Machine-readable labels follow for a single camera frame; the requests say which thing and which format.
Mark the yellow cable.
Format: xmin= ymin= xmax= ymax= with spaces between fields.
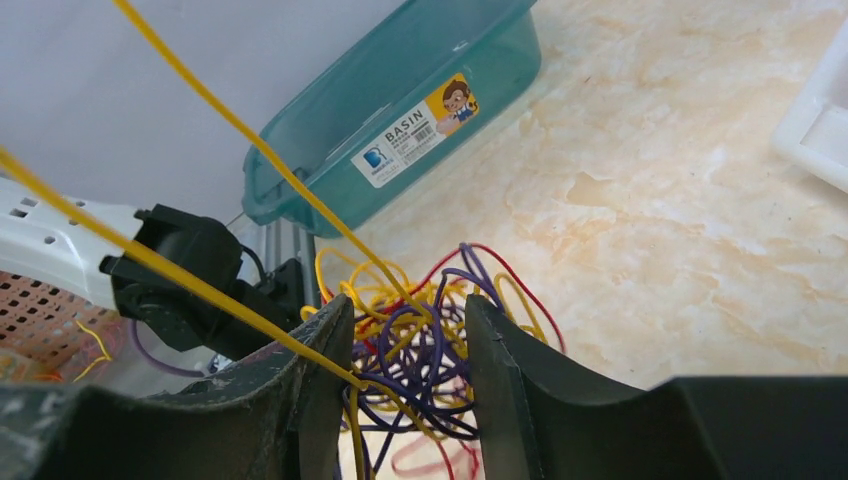
xmin=0 ymin=0 xmax=439 ymax=480

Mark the aluminium frame rail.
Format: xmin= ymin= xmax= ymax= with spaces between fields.
xmin=227 ymin=215 xmax=322 ymax=307

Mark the white plastic bin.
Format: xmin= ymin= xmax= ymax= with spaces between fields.
xmin=771 ymin=25 xmax=847 ymax=192

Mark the teal plastic basin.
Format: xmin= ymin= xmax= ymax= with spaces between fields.
xmin=261 ymin=1 xmax=542 ymax=228

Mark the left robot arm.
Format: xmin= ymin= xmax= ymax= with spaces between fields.
xmin=1 ymin=179 xmax=305 ymax=360

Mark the cable pile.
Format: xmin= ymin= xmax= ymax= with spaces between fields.
xmin=299 ymin=242 xmax=568 ymax=480

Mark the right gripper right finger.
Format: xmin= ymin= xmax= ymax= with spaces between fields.
xmin=465 ymin=295 xmax=847 ymax=479

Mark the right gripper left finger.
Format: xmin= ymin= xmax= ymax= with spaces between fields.
xmin=0 ymin=294 xmax=356 ymax=480

